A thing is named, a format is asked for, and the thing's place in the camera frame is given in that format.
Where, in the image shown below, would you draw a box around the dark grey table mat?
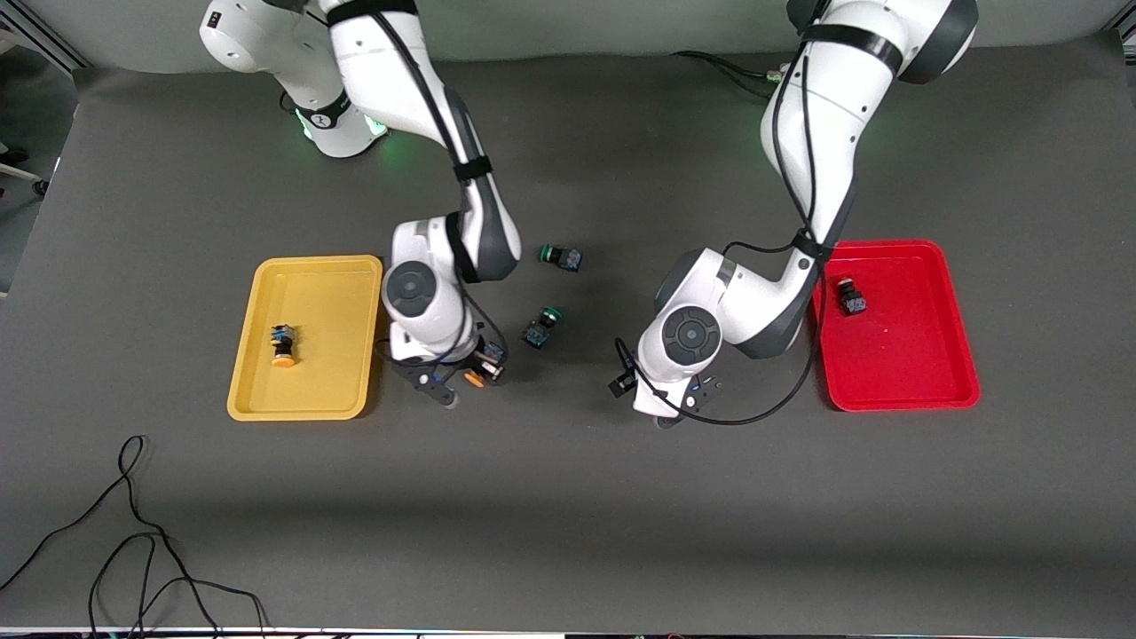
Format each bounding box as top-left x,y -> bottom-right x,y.
0,31 -> 1136,635

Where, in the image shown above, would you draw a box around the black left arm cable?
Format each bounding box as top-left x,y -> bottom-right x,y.
615,35 -> 831,427

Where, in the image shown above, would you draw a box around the red plastic tray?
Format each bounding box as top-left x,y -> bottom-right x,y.
806,240 -> 982,414

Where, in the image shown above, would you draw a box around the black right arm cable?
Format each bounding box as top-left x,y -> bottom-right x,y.
368,7 -> 513,365

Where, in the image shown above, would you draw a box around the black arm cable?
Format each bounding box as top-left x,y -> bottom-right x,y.
368,7 -> 513,365
615,35 -> 831,427

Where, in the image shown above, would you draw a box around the thin black loose cable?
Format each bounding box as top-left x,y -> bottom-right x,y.
0,434 -> 269,639

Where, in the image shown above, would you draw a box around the white chair leg with castor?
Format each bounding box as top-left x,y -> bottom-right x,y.
0,145 -> 51,198

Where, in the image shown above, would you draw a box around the yellow plastic tray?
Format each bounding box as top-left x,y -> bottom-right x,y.
227,256 -> 384,422

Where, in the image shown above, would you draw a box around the black left base cables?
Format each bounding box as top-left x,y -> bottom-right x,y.
670,50 -> 791,99

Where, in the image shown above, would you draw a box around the aluminium frame rail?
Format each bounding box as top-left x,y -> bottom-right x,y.
0,0 -> 90,72

